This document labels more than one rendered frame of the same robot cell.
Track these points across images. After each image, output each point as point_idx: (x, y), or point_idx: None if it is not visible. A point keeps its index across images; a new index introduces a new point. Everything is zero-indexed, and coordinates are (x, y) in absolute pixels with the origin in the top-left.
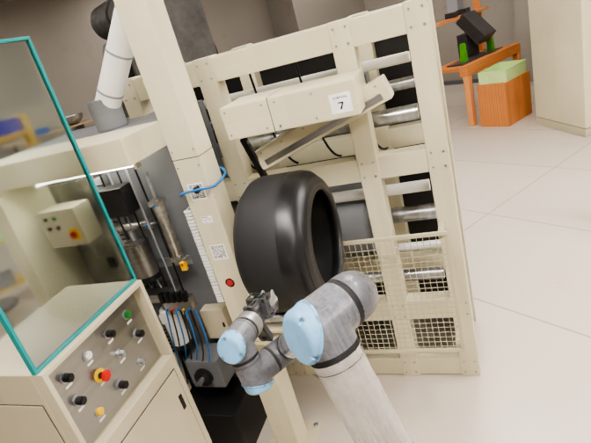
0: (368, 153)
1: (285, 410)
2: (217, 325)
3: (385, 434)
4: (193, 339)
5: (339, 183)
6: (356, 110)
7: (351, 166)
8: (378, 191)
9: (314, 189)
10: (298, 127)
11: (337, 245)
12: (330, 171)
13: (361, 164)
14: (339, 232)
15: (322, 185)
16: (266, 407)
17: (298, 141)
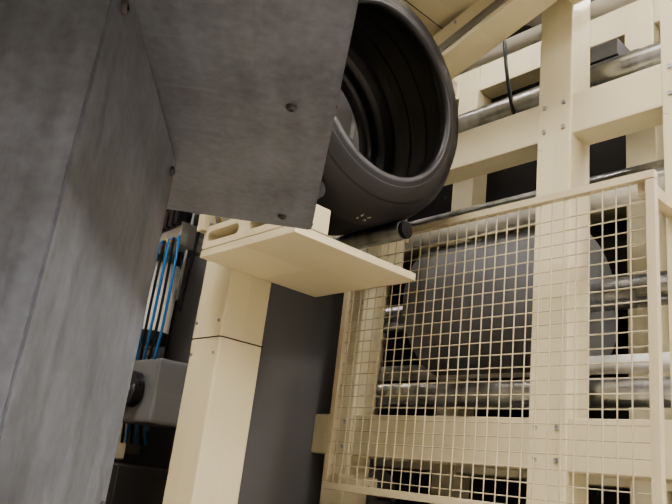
0: (559, 87)
1: (193, 476)
2: None
3: None
4: (165, 340)
5: (502, 150)
6: None
7: (528, 117)
8: (562, 154)
9: (397, 7)
10: (450, 23)
11: (426, 167)
12: (494, 131)
13: (544, 108)
14: (440, 151)
15: (426, 39)
16: (171, 466)
17: (443, 43)
